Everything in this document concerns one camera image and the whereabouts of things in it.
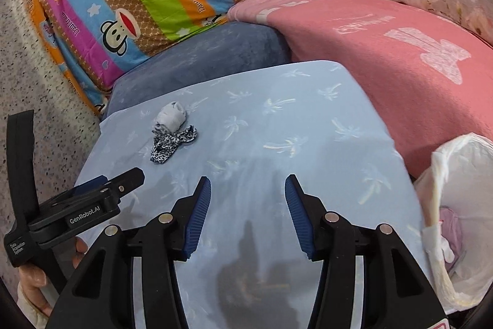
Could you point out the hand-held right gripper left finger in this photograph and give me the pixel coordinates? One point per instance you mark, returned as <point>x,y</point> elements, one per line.
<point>196,221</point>

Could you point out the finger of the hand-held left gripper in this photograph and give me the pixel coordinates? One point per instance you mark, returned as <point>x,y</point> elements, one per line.
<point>127,180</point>

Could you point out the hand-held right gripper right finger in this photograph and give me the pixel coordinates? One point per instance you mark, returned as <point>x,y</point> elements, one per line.
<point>298,221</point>

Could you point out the purple garment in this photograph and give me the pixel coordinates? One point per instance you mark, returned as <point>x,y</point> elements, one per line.
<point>450,225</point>

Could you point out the white plastic bag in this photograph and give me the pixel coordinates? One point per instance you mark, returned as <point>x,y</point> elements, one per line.
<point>454,159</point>

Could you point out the person's left hand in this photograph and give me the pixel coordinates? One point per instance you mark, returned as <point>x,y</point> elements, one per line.
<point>34,281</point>

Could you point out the black white leopard scrunchie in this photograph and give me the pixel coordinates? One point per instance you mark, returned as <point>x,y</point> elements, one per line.
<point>163,148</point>

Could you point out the rolled grey sock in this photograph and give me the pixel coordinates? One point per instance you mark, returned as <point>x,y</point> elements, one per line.
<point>169,117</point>

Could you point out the light blue palm print cloth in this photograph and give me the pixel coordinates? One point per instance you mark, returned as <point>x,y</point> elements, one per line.
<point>269,121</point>

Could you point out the blue-grey cushion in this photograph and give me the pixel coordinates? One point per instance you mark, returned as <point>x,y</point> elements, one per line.
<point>215,43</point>

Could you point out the pink blanket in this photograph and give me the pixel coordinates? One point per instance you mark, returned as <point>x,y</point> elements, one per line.
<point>366,55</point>

